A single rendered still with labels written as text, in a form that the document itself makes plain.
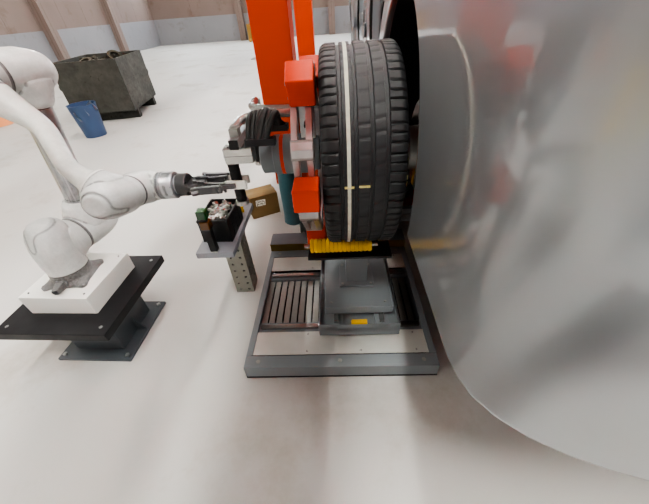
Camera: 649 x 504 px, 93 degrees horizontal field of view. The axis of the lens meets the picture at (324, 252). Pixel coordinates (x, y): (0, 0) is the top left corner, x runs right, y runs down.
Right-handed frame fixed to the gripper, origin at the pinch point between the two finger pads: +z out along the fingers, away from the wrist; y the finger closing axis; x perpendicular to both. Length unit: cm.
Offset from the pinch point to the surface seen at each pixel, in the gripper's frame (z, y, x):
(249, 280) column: -18, -30, -74
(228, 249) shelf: -16.4, -12.5, -38.0
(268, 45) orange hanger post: 6, -60, 32
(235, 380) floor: -15, 24, -83
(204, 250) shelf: -27.3, -12.4, -38.0
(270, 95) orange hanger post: 4, -60, 13
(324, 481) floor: 25, 61, -83
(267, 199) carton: -21, -113, -70
